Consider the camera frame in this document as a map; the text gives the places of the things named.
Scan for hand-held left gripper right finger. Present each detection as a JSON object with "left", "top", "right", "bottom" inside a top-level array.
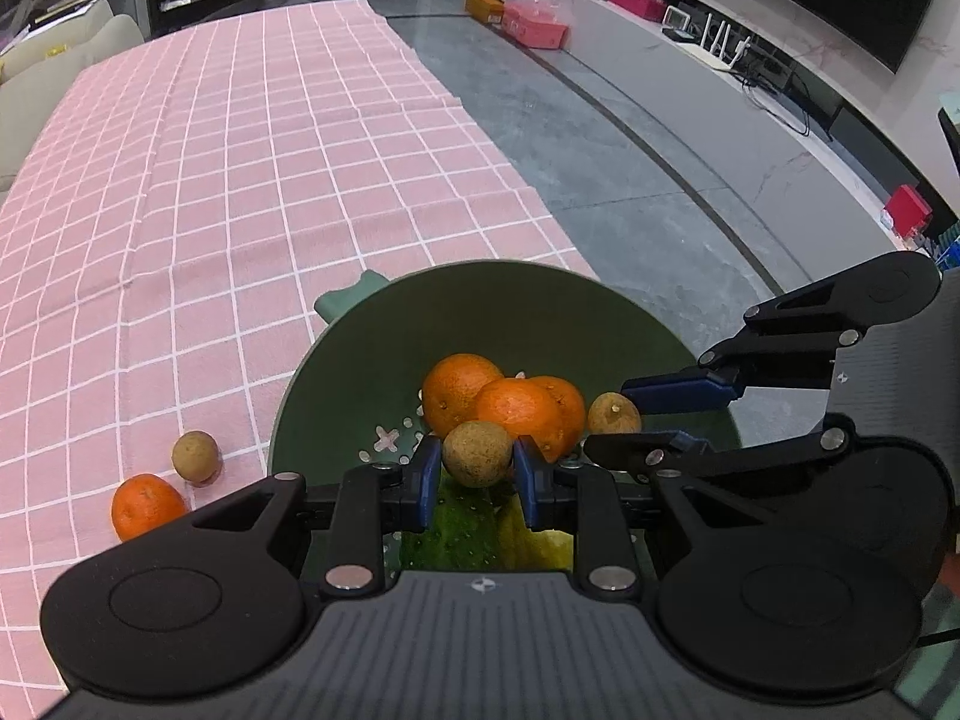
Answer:
[{"left": 514, "top": 436, "right": 758, "bottom": 599}]

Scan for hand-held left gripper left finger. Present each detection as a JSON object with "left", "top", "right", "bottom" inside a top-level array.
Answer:
[{"left": 187, "top": 435, "right": 443, "bottom": 601}]

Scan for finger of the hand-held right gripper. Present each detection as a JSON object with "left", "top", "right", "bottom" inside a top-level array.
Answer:
[
  {"left": 621, "top": 270, "right": 872, "bottom": 415},
  {"left": 583, "top": 414, "right": 857, "bottom": 479}
]

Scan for brown longan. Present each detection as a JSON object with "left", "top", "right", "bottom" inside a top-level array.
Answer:
[{"left": 442, "top": 421, "right": 515, "bottom": 488}]

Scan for green cucumber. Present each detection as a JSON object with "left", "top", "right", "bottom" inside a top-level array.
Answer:
[{"left": 397, "top": 480, "right": 500, "bottom": 572}]

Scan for brown kiwi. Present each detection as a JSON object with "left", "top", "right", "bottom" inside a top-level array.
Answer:
[
  {"left": 587, "top": 392, "right": 643, "bottom": 440},
  {"left": 172, "top": 430, "right": 222, "bottom": 484}
]

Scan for orange mandarin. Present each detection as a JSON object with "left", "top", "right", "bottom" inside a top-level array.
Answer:
[
  {"left": 111, "top": 473, "right": 190, "bottom": 542},
  {"left": 476, "top": 379, "right": 565, "bottom": 464},
  {"left": 529, "top": 375, "right": 587, "bottom": 452},
  {"left": 422, "top": 353, "right": 505, "bottom": 436}
]

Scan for green colander bowl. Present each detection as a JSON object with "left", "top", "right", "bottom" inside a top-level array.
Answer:
[{"left": 270, "top": 261, "right": 743, "bottom": 578}]

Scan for red box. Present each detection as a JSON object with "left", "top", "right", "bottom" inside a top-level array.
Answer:
[{"left": 881, "top": 184, "right": 935, "bottom": 241}]

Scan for grey stone television console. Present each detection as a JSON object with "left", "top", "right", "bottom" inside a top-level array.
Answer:
[{"left": 476, "top": 0, "right": 960, "bottom": 241}]

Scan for white router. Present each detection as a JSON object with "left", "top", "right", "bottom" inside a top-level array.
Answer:
[{"left": 679, "top": 11, "right": 755, "bottom": 72}]

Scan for pink checked tablecloth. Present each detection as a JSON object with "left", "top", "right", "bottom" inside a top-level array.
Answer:
[{"left": 0, "top": 0, "right": 601, "bottom": 698}]

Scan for pink box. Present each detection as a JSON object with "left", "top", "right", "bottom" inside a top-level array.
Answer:
[{"left": 502, "top": 0, "right": 569, "bottom": 50}]

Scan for beige sofa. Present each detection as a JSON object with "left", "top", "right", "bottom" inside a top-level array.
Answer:
[{"left": 0, "top": 0, "right": 145, "bottom": 192}]

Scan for black notebook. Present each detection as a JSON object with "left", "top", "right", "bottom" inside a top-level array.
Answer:
[{"left": 30, "top": 0, "right": 106, "bottom": 23}]

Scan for black cables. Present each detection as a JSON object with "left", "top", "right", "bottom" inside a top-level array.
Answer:
[{"left": 742, "top": 52, "right": 833, "bottom": 140}]

